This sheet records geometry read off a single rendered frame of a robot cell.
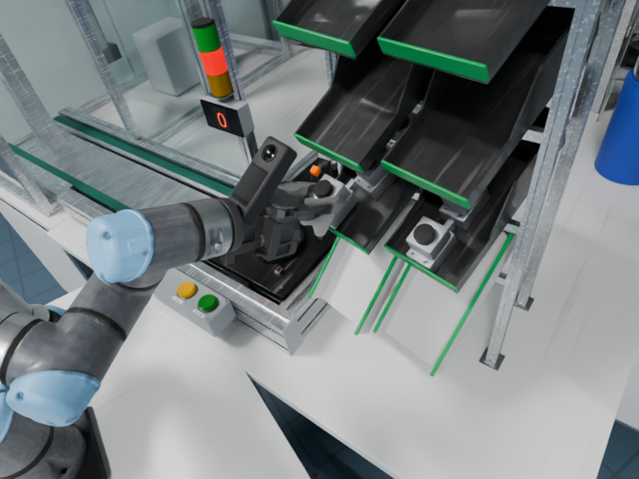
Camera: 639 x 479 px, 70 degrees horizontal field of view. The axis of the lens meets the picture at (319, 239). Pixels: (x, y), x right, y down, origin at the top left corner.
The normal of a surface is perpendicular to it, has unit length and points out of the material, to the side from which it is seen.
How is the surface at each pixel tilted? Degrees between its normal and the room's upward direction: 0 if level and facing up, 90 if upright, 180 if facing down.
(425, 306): 45
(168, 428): 0
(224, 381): 0
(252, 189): 34
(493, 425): 0
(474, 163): 25
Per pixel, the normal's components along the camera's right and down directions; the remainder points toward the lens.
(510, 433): -0.12, -0.70
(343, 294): -0.59, -0.11
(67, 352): 0.36, -0.58
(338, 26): -0.41, -0.41
